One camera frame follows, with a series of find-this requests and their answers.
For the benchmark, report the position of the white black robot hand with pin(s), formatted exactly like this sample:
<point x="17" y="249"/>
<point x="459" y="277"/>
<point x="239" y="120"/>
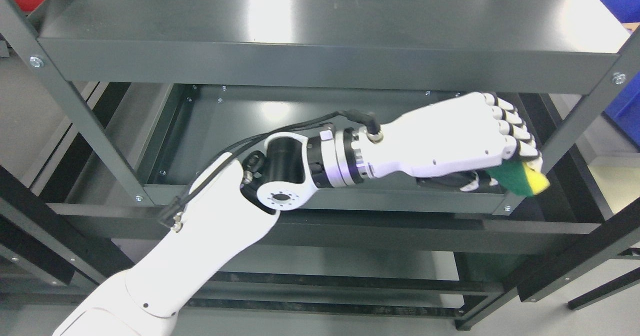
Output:
<point x="469" y="133"/>

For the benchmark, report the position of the green yellow sponge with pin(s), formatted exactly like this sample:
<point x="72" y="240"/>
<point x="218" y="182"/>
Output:
<point x="519" y="178"/>

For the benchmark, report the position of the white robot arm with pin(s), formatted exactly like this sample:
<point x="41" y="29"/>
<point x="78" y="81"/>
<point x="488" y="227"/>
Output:
<point x="209" y="224"/>

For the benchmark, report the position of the dark metal shelf rack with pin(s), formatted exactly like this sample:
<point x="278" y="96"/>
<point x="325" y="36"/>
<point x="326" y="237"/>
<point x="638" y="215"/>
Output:
<point x="158" y="85"/>

